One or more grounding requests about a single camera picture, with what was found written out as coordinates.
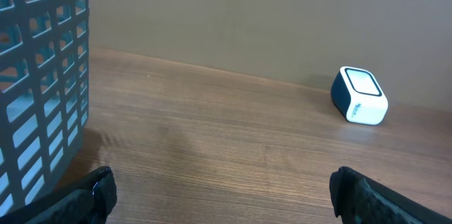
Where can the white barcode scanner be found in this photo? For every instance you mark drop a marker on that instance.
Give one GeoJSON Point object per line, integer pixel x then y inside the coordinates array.
{"type": "Point", "coordinates": [358, 96]}

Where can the grey plastic shopping basket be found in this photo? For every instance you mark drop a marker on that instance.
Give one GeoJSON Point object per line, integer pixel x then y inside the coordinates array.
{"type": "Point", "coordinates": [44, 94]}

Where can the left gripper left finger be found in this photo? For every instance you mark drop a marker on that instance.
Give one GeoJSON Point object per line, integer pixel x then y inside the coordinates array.
{"type": "Point", "coordinates": [88, 200]}

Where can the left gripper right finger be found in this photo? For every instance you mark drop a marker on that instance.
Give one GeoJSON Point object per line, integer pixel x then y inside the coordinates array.
{"type": "Point", "coordinates": [358, 199]}

